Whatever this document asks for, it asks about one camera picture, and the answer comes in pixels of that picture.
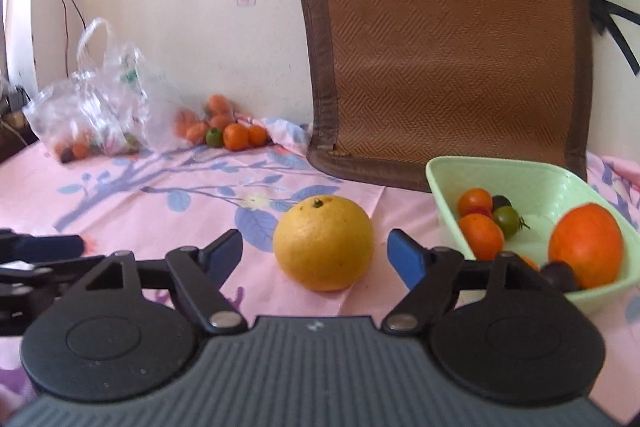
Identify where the small mandarin orange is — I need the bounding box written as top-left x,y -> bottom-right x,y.
459,213 -> 506,262

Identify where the yellow grapefruit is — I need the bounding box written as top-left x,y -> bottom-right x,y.
272,195 -> 375,292

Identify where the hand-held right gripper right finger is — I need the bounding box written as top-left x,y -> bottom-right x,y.
382,229 -> 546,334

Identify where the large orange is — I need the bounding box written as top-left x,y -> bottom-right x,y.
548,203 -> 625,290

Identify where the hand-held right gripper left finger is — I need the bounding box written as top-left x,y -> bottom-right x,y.
85,229 -> 248,334

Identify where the green cherry tomato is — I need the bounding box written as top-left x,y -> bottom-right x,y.
492,205 -> 530,240

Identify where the brown woven seat mat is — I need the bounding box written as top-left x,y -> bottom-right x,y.
296,0 -> 596,194

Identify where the clear plastic bag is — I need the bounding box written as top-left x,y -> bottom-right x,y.
22,18 -> 186,162

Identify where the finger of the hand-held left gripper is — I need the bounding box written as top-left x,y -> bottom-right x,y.
0,229 -> 85,264
0,256 -> 108,305

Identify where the pile of small oranges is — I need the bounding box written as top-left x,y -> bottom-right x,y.
175,94 -> 269,152

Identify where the pink printed bedsheet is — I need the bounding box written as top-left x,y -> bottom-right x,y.
0,117 -> 640,427

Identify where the light green plastic basin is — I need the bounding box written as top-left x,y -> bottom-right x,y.
425,156 -> 640,315

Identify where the black strap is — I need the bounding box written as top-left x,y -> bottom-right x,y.
587,0 -> 640,75

